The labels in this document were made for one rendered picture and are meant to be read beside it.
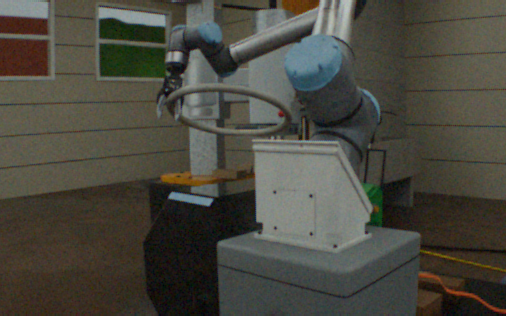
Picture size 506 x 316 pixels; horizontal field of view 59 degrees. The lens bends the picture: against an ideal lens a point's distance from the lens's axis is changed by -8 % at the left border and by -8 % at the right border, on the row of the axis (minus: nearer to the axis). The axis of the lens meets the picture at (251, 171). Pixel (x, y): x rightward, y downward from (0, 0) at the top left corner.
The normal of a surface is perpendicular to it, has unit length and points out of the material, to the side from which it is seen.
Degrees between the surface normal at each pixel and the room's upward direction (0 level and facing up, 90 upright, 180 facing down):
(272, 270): 90
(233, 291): 90
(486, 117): 90
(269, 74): 90
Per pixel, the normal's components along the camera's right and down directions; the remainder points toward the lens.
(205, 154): -0.23, 0.12
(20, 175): 0.73, 0.06
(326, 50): -0.49, -0.57
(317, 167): -0.65, 0.11
